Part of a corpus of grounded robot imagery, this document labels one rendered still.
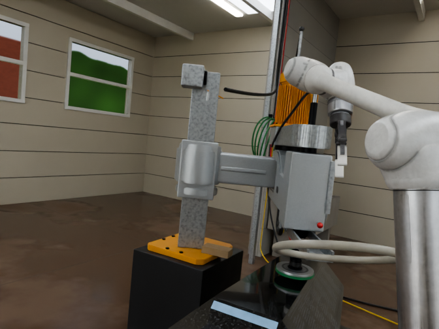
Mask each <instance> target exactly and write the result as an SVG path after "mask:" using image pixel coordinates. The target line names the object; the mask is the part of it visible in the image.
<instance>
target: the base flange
mask: <svg viewBox="0 0 439 329"><path fill-rule="evenodd" d="M206 243H212V244H216V245H221V246H225V247H230V248H233V246H232V245H231V244H229V243H225V242H221V241H217V240H213V239H210V238H205V237H204V244H206ZM148 250H149V251H153V252H156V253H160V254H162V255H166V256H169V257H172V258H175V259H179V260H182V261H185V262H189V263H192V264H196V265H203V264H206V263H208V262H210V261H212V260H214V259H216V258H218V257H217V256H214V255H208V254H204V253H201V249H196V248H188V247H178V234H175V235H172V236H168V237H166V238H162V239H159V240H156V241H153V242H149V243H148Z"/></svg>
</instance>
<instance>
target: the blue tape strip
mask: <svg viewBox="0 0 439 329"><path fill-rule="evenodd" d="M211 308H212V309H215V310H217V311H221V312H223V313H226V314H228V315H232V316H234V317H237V318H239V319H243V320H245V321H248V322H252V323H254V324H257V325H259V326H263V327H265V328H268V329H277V326H278V322H276V321H272V320H270V319H266V318H264V317H260V316H258V315H255V314H253V313H249V312H247V311H243V310H241V309H237V308H235V307H231V306H229V305H226V304H223V303H220V302H217V301H214V302H213V304H212V307H211Z"/></svg>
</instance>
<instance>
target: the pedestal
mask: <svg viewBox="0 0 439 329"><path fill-rule="evenodd" d="M242 257H243V250H241V249H237V248H234V247H233V255H232V256H230V257H229V258H222V257H218V258H216V259H214V260H212V261H210V262H208V263H206V264H203V265H196V264H192V263H189V262H185V261H182V260H179V259H176V258H172V257H169V256H166V255H162V254H160V253H156V252H153V251H149V250H148V245H145V246H142V247H139V248H136V249H134V250H133V265H132V274H131V289H130V298H129V313H128V321H127V329H168V328H170V327H171V326H172V325H173V324H175V323H177V322H178V321H179V320H181V319H183V318H184V317H185V316H187V315H188V314H190V313H191V312H192V311H194V310H196V309H197V308H198V307H200V306H201V305H203V304H204V303H205V302H207V301H209V300H210V299H211V298H213V297H214V296H215V295H217V294H219V293H220V292H222V291H224V290H225V289H227V288H229V287H230V286H232V285H234V284H235V283H237V282H238V281H240V276H241V269H242Z"/></svg>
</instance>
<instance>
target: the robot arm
mask: <svg viewBox="0 0 439 329"><path fill-rule="evenodd" d="M284 77H285V79H286V80H287V81H288V82H289V83H290V84H291V85H292V86H294V87H297V88H298V89H299V90H301V91H304V92H307V93H311V94H315V95H317V94H318V95H321V96H322V97H323V98H324V99H325V100H327V106H328V110H327V114H328V116H329V117H330V122H329V125H330V127H331V128H333V129H335V132H334V136H335V144H336V153H335V177H336V178H344V166H347V145H346V144H347V143H346V142H347V136H346V133H347V128H348V127H350V126H351V117H352V114H353V105H355V106H357V107H359V108H362V109H363V110H366V111H368V112H370V113H372V114H375V115H377V116H379V117H381V119H379V120H377V121H376V122H375V123H373V124H372V125H371V126H370V128H369V129H368V131H367V133H366V136H365V151H366V155H367V157H368V158H369V159H370V161H371V162H372V163H373V164H374V165H375V166H376V167H378V168H379V169H380V171H381V173H382V176H383V178H384V180H385V184H386V185H387V186H388V188H389V189H393V206H394V224H395V258H396V277H397V311H398V329H439V112H435V111H430V110H424V109H420V108H415V107H412V106H408V105H406V104H403V103H401V102H398V101H395V100H393V99H390V98H387V97H384V96H382V95H379V94H377V93H374V92H371V91H369V90H366V89H363V88H361V87H358V86H355V78H354V75H353V71H352V68H351V67H350V65H349V64H347V63H345V62H336V63H333V64H332V65H331V66H330V67H328V66H326V65H325V64H324V63H322V62H320V61H317V60H315V59H310V58H307V57H293V58H292V59H290V60H289V61H288V62H287V63H286V65H285V68H284Z"/></svg>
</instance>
